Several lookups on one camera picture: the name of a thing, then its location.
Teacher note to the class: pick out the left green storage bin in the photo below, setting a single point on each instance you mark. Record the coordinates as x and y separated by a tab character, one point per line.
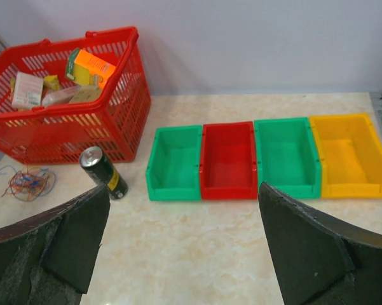
172	173

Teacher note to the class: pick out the black drink can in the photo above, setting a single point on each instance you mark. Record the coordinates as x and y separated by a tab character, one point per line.
101	170

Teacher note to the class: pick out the right green storage bin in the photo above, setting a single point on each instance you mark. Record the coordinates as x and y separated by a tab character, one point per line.
287	157

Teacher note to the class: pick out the orange green juice carton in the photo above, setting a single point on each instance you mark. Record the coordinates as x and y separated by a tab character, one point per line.
86	69

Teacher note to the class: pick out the red plastic shopping basket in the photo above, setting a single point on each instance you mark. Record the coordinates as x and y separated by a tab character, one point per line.
59	133

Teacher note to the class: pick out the clear plastic wrapped pack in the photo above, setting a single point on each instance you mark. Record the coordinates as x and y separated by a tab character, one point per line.
62	96

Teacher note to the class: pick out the yellow storage bin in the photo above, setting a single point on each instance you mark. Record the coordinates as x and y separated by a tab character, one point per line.
350	153

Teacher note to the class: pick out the red storage bin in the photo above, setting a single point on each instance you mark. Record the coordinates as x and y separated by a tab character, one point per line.
228	163

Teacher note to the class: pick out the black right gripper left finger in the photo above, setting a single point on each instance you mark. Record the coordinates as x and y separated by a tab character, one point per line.
49	258

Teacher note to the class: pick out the yellow snack packet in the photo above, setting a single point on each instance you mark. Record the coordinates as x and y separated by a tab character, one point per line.
51	84

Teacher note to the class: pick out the green storage bin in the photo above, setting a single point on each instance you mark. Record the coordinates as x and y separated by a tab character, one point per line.
287	157
172	173

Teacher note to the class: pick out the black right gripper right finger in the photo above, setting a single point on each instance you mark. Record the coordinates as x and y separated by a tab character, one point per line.
318	258

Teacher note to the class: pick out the pink white snack box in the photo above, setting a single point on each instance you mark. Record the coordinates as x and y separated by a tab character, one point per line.
27	91

